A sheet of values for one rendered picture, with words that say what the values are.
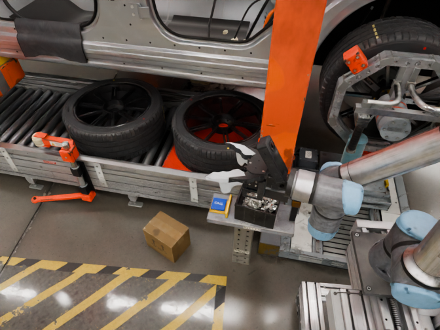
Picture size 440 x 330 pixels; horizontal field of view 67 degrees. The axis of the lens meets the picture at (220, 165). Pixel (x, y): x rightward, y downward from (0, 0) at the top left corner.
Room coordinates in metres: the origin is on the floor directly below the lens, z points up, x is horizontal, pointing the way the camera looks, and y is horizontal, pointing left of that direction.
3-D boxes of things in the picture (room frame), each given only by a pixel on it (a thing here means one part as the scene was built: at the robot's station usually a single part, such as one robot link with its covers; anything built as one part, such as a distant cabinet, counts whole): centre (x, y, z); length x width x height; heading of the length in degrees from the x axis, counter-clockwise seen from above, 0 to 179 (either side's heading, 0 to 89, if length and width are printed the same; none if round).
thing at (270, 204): (0.99, -0.18, 0.51); 0.20 x 0.14 x 0.13; 71
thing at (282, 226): (0.99, -0.16, 0.44); 0.43 x 0.17 x 0.03; 78
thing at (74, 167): (1.40, 0.88, 0.30); 0.09 x 0.05 x 0.50; 78
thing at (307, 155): (1.42, -0.53, 0.26); 0.42 x 0.18 x 0.35; 168
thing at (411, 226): (0.52, -0.56, 0.98); 0.13 x 0.12 x 0.14; 160
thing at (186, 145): (1.69, -0.02, 0.39); 0.66 x 0.66 x 0.24
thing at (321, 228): (0.51, -0.27, 1.11); 0.11 x 0.08 x 0.11; 160
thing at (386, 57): (1.32, -0.82, 0.85); 0.54 x 0.07 x 0.54; 78
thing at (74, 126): (1.85, 0.72, 0.39); 0.66 x 0.66 x 0.24
